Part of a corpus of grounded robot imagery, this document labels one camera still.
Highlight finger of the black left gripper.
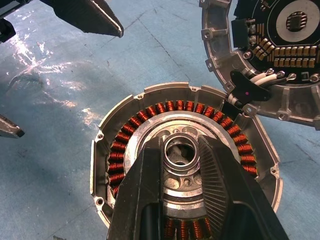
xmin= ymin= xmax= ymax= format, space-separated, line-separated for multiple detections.
xmin=39 ymin=0 xmax=125 ymax=39
xmin=0 ymin=113 xmax=26 ymax=139

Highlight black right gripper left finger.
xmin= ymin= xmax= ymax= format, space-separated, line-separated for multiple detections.
xmin=106 ymin=135 xmax=166 ymax=240

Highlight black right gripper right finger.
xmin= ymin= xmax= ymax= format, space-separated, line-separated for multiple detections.
xmin=197 ymin=135 xmax=292 ymax=240

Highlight silver spoked rotor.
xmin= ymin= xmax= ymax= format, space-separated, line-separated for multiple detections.
xmin=123 ymin=110 xmax=242 ymax=219

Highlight silver lid with circuit board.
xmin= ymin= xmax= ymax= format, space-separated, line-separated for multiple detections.
xmin=198 ymin=0 xmax=320 ymax=131

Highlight silver motor housing copper coils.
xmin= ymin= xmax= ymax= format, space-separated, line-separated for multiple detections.
xmin=89 ymin=81 xmax=285 ymax=240

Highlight black wire clamp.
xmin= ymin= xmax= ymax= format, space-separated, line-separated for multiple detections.
xmin=229 ymin=70 xmax=271 ymax=103

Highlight white sleeved motor wire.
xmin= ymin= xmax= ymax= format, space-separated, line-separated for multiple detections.
xmin=231 ymin=71 xmax=286 ymax=106
xmin=228 ymin=69 xmax=273 ymax=104

